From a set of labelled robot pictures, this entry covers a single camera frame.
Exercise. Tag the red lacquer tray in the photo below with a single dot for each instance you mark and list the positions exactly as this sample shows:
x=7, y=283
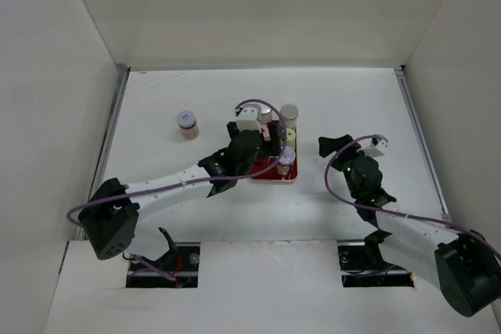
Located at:
x=266, y=170

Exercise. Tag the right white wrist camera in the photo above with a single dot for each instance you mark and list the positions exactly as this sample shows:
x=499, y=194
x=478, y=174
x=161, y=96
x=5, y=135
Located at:
x=378, y=147

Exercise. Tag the short jar white lid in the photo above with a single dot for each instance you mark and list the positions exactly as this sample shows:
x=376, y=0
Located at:
x=286, y=161
x=187, y=124

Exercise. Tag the yellow cap bottle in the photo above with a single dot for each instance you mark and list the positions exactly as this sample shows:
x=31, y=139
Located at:
x=290, y=138

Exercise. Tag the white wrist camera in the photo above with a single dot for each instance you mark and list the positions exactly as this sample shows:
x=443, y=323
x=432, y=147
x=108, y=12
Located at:
x=248, y=117
x=378, y=147

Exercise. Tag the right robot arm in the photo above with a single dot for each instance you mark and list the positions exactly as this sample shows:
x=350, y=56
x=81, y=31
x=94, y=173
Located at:
x=459, y=262

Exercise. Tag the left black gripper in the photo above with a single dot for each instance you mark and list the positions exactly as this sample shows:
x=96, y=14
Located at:
x=273, y=142

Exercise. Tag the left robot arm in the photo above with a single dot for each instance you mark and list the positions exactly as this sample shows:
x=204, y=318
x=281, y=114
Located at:
x=111, y=216

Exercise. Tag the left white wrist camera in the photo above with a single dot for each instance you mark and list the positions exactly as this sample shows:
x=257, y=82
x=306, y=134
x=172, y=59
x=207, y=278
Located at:
x=248, y=117

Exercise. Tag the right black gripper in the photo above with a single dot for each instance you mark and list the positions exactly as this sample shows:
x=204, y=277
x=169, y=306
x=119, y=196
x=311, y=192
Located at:
x=326, y=143

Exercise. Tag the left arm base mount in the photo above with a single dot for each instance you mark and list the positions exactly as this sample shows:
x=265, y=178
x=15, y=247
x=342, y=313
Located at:
x=178, y=268

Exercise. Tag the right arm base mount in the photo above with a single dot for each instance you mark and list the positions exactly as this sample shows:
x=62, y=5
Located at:
x=362, y=265

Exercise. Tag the pink cap bottle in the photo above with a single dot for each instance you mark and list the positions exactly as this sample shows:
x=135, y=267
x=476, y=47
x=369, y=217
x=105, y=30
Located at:
x=265, y=133

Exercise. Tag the tall jar blue label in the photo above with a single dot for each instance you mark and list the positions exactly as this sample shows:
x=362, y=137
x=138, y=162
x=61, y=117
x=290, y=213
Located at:
x=289, y=115
x=265, y=115

